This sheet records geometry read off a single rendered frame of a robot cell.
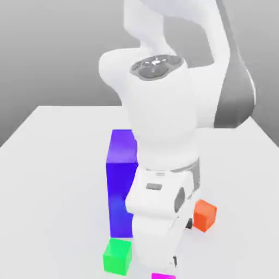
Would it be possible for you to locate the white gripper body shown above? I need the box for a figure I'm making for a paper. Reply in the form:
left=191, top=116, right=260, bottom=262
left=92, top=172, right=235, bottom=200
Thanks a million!
left=132, top=199, right=195, bottom=274

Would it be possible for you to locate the small magenta cube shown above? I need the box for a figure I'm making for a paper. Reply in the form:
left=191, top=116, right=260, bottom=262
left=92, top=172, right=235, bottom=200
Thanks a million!
left=151, top=272, right=177, bottom=279

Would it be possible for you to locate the small green cube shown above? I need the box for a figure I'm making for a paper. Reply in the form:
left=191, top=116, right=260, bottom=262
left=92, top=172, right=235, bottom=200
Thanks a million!
left=102, top=238, right=133, bottom=277

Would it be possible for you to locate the small orange cube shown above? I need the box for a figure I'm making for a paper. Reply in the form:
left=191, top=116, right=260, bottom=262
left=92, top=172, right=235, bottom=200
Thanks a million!
left=192, top=199, right=218, bottom=234

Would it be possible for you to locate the large blue box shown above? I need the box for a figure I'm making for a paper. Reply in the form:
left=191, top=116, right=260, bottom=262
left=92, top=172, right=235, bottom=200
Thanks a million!
left=106, top=129, right=140, bottom=239

